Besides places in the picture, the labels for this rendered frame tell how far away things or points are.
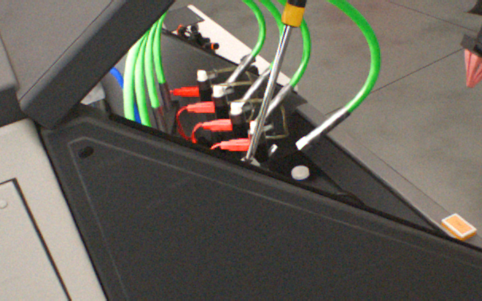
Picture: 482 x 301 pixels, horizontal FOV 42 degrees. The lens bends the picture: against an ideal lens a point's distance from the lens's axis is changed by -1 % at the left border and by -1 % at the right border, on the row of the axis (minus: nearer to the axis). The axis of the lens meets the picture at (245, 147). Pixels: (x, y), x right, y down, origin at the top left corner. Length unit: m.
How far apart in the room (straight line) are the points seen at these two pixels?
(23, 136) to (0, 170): 0.03
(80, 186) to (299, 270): 0.29
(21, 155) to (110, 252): 0.14
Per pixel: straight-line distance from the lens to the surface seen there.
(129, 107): 0.93
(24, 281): 0.62
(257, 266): 0.70
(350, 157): 1.28
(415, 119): 3.14
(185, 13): 2.02
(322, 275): 0.77
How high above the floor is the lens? 1.70
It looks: 34 degrees down
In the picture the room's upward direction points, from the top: 11 degrees counter-clockwise
